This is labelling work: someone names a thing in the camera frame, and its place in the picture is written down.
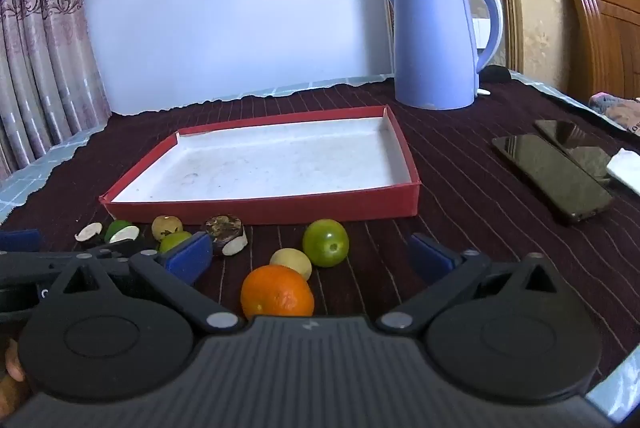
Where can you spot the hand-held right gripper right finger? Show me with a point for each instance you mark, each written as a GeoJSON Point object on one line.
{"type": "Point", "coordinates": [430, 260]}

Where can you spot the person's left hand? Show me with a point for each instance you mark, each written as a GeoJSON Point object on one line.
{"type": "Point", "coordinates": [11, 373]}

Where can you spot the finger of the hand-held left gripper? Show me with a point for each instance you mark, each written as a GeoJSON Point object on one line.
{"type": "Point", "coordinates": [35, 260]}
{"type": "Point", "coordinates": [20, 240]}

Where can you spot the green plum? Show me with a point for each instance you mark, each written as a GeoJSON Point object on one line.
{"type": "Point", "coordinates": [115, 226]}
{"type": "Point", "coordinates": [326, 242]}
{"type": "Point", "coordinates": [175, 240]}

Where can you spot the red cardboard tray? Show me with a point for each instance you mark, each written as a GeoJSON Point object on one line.
{"type": "Point", "coordinates": [280, 168]}

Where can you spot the white tissue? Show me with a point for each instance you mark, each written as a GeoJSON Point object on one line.
{"type": "Point", "coordinates": [625, 171]}

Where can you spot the dark flat rectangular pieces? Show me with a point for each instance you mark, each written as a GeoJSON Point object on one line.
{"type": "Point", "coordinates": [575, 143]}

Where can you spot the blue electric kettle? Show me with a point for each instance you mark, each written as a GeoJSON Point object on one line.
{"type": "Point", "coordinates": [432, 43]}

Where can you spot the orange mandarin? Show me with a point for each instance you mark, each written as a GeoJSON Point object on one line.
{"type": "Point", "coordinates": [277, 293]}

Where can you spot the pink patterned curtain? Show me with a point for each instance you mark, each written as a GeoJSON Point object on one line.
{"type": "Point", "coordinates": [45, 33]}

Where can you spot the maroon striped cloth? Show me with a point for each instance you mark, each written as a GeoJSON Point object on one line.
{"type": "Point", "coordinates": [475, 233]}

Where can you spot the speckled longan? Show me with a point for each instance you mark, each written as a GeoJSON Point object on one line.
{"type": "Point", "coordinates": [166, 226]}

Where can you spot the brown water chestnut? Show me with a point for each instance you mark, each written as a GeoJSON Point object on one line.
{"type": "Point", "coordinates": [222, 225]}

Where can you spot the pink floral cloth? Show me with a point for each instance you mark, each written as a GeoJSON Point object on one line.
{"type": "Point", "coordinates": [617, 111]}

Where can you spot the wooden headboard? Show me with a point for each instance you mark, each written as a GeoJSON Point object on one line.
{"type": "Point", "coordinates": [605, 33]}

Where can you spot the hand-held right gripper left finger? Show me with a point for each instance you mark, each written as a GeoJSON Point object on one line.
{"type": "Point", "coordinates": [187, 258]}

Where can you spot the white wall socket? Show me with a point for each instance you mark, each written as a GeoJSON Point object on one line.
{"type": "Point", "coordinates": [481, 33]}

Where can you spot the black smartphone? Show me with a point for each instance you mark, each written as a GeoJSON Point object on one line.
{"type": "Point", "coordinates": [555, 178]}

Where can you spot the yellow longan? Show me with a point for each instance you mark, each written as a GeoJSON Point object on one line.
{"type": "Point", "coordinates": [291, 262]}

